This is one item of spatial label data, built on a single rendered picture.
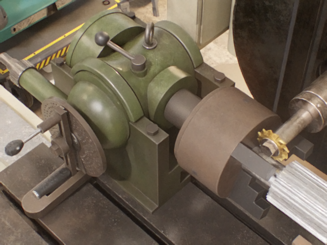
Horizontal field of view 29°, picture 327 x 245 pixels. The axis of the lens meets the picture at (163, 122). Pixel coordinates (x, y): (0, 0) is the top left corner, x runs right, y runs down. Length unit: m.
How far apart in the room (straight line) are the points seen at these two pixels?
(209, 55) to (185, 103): 1.90
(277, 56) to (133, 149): 0.36
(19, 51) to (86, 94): 1.52
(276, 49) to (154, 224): 0.45
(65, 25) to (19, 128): 1.02
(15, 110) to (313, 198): 1.12
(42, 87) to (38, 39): 1.44
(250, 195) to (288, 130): 0.15
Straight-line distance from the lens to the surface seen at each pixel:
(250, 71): 1.43
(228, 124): 1.13
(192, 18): 1.49
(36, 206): 1.36
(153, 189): 1.32
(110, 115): 1.21
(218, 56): 3.12
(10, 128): 1.90
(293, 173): 1.14
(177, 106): 1.23
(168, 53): 1.28
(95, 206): 1.38
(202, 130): 1.14
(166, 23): 1.34
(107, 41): 1.23
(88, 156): 1.25
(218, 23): 1.55
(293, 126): 1.15
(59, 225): 1.36
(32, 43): 2.76
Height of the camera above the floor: 2.16
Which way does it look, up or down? 50 degrees down
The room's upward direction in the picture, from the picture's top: straight up
